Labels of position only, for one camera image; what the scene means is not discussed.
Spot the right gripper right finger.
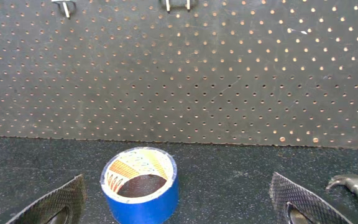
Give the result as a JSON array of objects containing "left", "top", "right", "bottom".
[{"left": 268, "top": 172, "right": 354, "bottom": 224}]

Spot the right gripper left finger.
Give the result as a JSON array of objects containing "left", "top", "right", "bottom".
[{"left": 4, "top": 174, "right": 88, "bottom": 224}]

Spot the hammer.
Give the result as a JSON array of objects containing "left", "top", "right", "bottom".
[{"left": 325, "top": 173, "right": 358, "bottom": 223}]

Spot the roll of blue tape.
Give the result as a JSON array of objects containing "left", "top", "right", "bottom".
[{"left": 99, "top": 146, "right": 180, "bottom": 224}]

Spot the black pegboard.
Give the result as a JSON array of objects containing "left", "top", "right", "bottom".
[{"left": 0, "top": 0, "right": 358, "bottom": 151}]

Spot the metal hook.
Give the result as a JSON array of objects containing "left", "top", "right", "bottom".
[
  {"left": 50, "top": 0, "right": 77, "bottom": 19},
  {"left": 159, "top": 0, "right": 196, "bottom": 14}
]

